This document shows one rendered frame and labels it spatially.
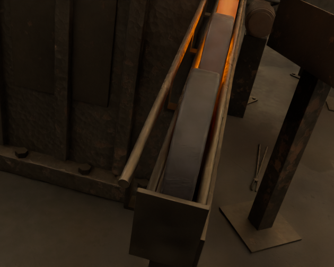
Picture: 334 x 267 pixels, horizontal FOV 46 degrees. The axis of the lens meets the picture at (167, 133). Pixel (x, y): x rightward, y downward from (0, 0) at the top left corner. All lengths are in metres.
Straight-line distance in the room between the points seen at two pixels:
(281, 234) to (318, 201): 0.28
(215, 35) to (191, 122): 0.20
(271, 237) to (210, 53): 0.90
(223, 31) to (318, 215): 1.06
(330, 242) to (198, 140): 1.10
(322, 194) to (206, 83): 1.26
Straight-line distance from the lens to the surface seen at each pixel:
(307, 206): 1.53
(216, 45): 0.53
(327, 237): 1.44
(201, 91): 0.40
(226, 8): 0.70
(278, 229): 1.37
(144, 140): 0.44
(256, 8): 1.76
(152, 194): 0.39
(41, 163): 1.34
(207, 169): 0.49
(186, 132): 0.37
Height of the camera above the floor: 0.89
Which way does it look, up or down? 32 degrees down
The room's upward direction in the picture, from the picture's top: 11 degrees clockwise
